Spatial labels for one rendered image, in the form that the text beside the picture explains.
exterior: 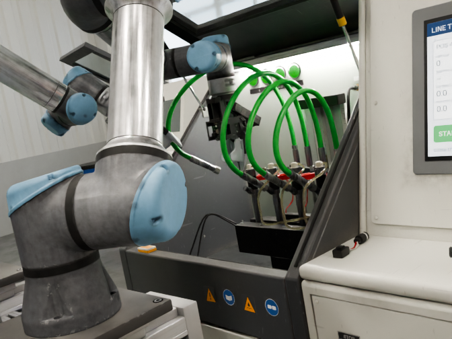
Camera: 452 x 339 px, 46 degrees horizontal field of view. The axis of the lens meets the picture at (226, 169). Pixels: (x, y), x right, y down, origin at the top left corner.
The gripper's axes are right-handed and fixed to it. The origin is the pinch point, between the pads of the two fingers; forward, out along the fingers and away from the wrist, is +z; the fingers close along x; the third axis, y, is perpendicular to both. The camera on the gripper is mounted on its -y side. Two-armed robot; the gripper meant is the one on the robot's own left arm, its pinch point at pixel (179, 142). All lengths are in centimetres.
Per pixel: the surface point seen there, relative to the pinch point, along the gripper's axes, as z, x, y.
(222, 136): 9.6, 18.6, -4.8
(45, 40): -315, -645, -97
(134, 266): 9.3, -11.7, 35.7
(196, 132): -0.1, -26.4, -9.5
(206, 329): 34, 8, 36
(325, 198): 36.1, 32.7, -4.1
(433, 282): 53, 61, 3
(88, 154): -173, -704, 5
